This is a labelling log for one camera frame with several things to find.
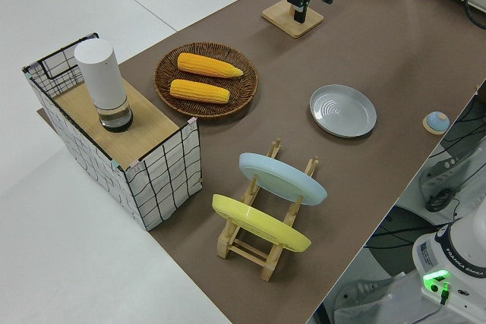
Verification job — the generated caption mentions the brown table mat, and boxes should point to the brown table mat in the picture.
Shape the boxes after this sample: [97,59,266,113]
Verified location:
[36,0,486,324]

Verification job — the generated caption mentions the wooden mug stand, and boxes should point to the wooden mug stand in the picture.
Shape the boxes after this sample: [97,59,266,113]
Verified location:
[260,0,324,39]

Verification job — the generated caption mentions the white power strip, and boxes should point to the white power strip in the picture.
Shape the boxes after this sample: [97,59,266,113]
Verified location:
[419,156,463,185]
[333,276,396,307]

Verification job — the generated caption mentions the blue dome bell wooden base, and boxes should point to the blue dome bell wooden base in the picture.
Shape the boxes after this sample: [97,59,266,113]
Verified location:
[422,111,451,135]

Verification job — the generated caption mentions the wooden basket lid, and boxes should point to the wooden basket lid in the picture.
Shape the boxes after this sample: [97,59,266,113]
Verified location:
[55,80,179,168]

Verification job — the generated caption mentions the round wicker basket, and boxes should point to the round wicker basket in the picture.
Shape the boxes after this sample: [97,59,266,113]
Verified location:
[153,42,260,119]

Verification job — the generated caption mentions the wire basket with grid liner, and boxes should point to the wire basket with grid liner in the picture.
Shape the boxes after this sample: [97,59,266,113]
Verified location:
[21,31,202,232]

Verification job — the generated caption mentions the yellow corn cob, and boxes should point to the yellow corn cob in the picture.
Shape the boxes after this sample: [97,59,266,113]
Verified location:
[169,78,231,105]
[177,52,245,79]

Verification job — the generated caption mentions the white cylinder with clear base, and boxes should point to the white cylinder with clear base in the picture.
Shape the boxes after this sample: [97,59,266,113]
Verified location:
[73,38,134,134]

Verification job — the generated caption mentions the wooden dish rack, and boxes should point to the wooden dish rack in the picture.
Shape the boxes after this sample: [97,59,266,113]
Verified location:
[216,137,320,282]

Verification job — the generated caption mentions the light blue plate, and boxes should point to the light blue plate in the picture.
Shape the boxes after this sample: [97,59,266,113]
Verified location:
[238,152,329,207]

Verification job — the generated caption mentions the gray metal plate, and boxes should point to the gray metal plate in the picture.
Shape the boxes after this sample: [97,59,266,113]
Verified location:
[308,83,377,140]

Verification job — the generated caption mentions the yellow plate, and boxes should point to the yellow plate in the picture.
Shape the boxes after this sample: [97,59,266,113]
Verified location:
[211,193,313,253]

